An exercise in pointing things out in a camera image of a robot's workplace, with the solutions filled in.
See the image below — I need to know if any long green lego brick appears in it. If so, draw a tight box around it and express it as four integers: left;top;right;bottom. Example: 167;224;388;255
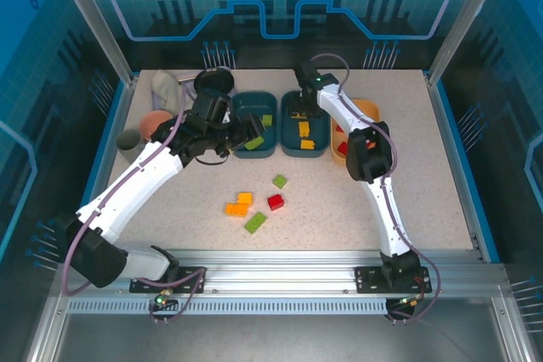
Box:
244;134;266;153
244;211;268;236

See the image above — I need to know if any teal plastic container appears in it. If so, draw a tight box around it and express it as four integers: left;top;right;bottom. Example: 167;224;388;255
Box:
279;90;332;159
231;90;280;159

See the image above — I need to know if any orange plastic container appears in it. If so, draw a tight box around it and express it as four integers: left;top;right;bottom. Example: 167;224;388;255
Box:
329;98;382;167

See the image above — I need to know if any black frying pan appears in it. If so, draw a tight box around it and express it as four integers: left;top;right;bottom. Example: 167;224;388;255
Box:
176;65;236;98

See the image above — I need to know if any pink bowl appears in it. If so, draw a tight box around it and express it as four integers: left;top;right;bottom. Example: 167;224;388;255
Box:
138;109;174;142

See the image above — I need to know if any grey mug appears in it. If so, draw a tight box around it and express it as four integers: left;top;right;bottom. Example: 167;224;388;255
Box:
115;128;144;164

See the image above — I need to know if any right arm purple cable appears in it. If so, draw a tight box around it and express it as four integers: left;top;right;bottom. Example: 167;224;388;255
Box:
309;53;442;326

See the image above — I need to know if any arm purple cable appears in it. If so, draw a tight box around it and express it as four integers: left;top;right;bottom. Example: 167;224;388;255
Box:
62;81;208;326
309;53;442;326

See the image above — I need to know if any aluminium side rail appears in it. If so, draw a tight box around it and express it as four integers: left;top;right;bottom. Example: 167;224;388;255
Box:
70;75;139;264
423;71;501;264

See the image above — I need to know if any aluminium mounting rail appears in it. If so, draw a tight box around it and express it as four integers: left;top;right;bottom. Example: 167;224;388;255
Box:
54;249;510;295

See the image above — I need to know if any aluminium frame post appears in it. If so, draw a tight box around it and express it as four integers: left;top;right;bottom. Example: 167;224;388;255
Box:
48;0;137;86
427;0;512;83

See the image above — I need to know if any slotted cable duct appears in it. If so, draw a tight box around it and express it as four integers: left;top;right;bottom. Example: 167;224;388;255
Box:
66;298;389;316

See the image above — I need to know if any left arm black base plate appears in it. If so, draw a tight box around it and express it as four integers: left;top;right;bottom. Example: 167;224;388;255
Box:
129;265;208;294

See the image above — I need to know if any left cable connector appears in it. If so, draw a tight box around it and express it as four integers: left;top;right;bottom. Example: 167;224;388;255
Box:
148;289;179;312

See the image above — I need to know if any cable connector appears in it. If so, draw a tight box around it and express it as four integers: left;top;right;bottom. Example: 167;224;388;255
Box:
388;293;425;316
148;289;179;312

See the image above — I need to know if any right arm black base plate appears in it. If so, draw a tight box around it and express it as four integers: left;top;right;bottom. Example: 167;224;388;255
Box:
354;266;434;294

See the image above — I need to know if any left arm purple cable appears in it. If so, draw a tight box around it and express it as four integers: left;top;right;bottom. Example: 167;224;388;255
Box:
62;81;208;326

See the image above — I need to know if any right cable connector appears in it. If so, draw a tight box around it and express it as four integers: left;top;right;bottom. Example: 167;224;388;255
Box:
388;293;425;316

